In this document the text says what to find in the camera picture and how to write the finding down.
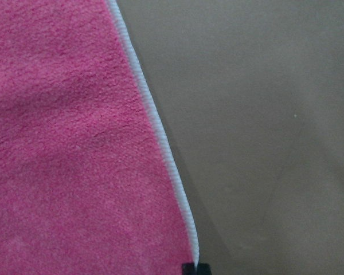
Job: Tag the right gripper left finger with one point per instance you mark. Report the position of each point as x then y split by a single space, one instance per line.
188 269

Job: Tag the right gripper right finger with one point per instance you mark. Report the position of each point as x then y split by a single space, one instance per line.
203 269

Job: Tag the pink and grey towel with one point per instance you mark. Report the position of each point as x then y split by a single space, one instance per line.
88 182

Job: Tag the brown paper table cover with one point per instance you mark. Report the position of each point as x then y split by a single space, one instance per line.
251 94

